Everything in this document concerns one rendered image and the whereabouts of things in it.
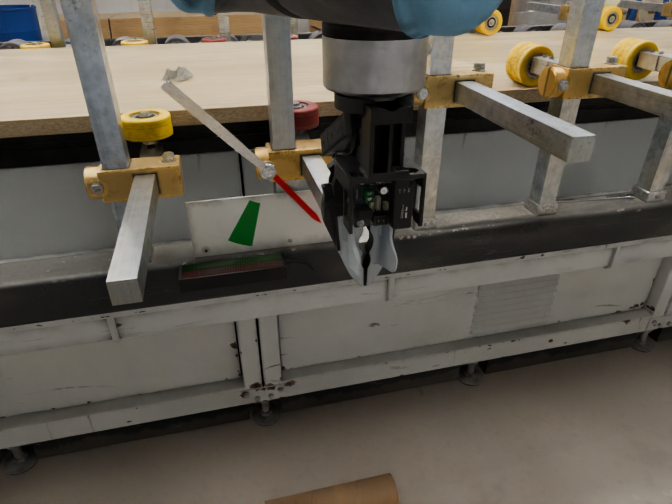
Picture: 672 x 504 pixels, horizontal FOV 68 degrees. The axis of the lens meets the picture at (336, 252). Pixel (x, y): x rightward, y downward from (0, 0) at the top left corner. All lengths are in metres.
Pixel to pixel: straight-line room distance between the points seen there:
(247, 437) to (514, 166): 0.98
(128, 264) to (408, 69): 0.34
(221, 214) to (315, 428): 0.82
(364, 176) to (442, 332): 1.07
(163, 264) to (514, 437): 1.06
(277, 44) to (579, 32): 0.49
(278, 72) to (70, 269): 0.45
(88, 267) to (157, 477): 0.71
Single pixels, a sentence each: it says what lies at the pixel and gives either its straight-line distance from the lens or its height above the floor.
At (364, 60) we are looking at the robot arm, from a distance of 0.42.
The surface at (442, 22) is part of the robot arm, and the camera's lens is 0.23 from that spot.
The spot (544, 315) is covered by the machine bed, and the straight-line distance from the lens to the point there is 1.61.
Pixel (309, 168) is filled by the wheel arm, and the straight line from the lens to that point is 0.74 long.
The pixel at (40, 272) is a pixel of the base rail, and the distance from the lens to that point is 0.91.
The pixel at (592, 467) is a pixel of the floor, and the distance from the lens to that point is 1.54.
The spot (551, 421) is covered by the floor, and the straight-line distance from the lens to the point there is 1.60.
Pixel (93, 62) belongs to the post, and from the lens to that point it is 0.77.
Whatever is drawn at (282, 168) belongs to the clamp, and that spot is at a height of 0.84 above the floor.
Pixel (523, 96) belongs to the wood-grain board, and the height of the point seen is 0.89.
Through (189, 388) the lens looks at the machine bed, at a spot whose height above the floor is 0.17.
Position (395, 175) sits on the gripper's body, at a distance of 0.44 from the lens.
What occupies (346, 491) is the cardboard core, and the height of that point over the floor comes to 0.08.
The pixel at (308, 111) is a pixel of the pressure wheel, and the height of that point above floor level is 0.90.
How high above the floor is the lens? 1.13
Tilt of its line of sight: 31 degrees down
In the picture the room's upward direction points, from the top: straight up
